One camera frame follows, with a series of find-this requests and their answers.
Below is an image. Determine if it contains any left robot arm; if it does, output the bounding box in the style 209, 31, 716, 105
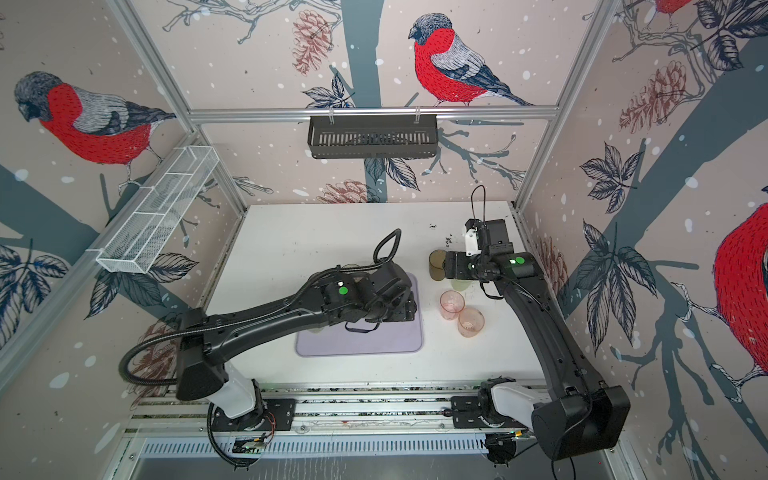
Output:
176, 263, 417, 418

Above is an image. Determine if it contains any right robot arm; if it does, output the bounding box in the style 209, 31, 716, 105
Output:
443, 218, 631, 461

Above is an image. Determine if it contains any lilac plastic tray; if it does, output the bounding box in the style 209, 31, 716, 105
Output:
295, 272, 424, 358

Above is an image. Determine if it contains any pale green textured glass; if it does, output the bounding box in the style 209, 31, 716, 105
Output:
451, 279, 472, 292

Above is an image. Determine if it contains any amber textured glass right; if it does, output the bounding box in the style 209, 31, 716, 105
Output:
428, 250, 447, 282

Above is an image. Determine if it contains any pink glass upper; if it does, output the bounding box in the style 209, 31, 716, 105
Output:
439, 290, 466, 321

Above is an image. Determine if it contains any pink glass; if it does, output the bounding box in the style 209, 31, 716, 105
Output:
439, 290, 466, 321
457, 307, 486, 338

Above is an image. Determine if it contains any pink glass lower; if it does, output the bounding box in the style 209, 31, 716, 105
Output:
457, 307, 486, 338

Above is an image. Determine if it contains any black hanging basket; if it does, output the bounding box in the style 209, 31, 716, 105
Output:
307, 114, 439, 159

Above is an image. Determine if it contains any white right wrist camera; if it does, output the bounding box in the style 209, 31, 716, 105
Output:
463, 218, 481, 257

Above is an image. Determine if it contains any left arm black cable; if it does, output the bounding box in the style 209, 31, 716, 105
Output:
118, 227, 403, 469

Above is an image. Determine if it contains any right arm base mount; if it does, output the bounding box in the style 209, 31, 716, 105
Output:
442, 377, 537, 429

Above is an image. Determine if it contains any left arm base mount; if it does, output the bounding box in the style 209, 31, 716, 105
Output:
211, 398, 297, 433

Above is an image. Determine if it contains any white wire mesh basket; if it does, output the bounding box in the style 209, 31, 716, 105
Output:
96, 145, 220, 274

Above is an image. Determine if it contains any horizontal aluminium rail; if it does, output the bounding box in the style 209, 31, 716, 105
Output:
188, 105, 560, 125

